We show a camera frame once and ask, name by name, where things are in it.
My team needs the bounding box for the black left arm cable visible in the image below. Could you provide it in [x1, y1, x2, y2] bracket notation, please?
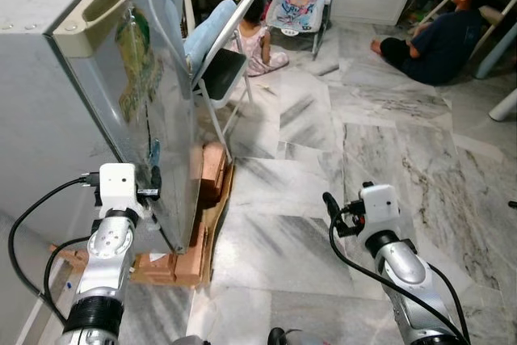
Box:
[7, 170, 102, 326]

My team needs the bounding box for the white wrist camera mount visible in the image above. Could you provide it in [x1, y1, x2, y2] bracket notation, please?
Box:
[357, 183, 401, 238]
[96, 163, 140, 210]

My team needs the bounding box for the grey robot leg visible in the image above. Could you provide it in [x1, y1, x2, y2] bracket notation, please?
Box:
[267, 326, 334, 345]
[168, 334, 212, 345]

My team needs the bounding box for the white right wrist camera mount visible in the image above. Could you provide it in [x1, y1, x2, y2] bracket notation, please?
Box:
[357, 183, 401, 238]

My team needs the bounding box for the white plastic chair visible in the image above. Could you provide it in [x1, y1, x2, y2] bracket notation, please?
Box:
[473, 0, 517, 81]

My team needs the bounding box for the grey robot left leg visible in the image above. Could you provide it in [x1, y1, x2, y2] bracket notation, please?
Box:
[168, 334, 212, 345]

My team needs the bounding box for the grey robot right leg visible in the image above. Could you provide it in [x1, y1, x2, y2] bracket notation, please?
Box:
[267, 326, 334, 345]

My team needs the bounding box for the white furniture leg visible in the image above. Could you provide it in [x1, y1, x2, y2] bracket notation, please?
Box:
[488, 90, 517, 122]

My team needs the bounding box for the white folding chair blue cushion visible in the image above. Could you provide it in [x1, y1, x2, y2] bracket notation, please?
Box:
[183, 0, 264, 161]

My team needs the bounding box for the silver mini fridge body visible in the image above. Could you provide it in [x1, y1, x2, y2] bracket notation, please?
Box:
[0, 0, 174, 253]

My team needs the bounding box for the small girl pink dress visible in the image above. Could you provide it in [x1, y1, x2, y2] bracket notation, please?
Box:
[234, 0, 291, 78]

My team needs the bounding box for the boy dark blue shirt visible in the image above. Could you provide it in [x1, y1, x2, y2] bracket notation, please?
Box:
[370, 0, 506, 86]

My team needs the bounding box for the red brick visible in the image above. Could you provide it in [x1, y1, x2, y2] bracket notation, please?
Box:
[198, 141, 228, 209]
[131, 251, 175, 284]
[173, 220, 210, 286]

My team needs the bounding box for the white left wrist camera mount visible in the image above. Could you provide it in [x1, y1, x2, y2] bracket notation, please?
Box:
[96, 163, 140, 210]

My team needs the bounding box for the green yellow door sticker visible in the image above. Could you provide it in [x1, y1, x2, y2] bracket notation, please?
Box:
[116, 8, 164, 124]

